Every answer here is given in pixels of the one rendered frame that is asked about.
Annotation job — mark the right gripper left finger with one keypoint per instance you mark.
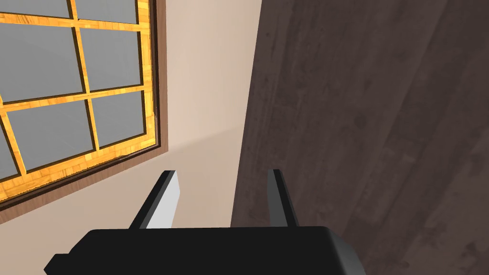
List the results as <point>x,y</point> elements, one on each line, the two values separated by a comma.
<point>162,204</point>

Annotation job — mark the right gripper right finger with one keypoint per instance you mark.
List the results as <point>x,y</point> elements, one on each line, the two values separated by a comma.
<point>279,204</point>

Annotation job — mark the wooden framed window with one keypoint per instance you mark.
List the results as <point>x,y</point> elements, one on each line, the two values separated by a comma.
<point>76,91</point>

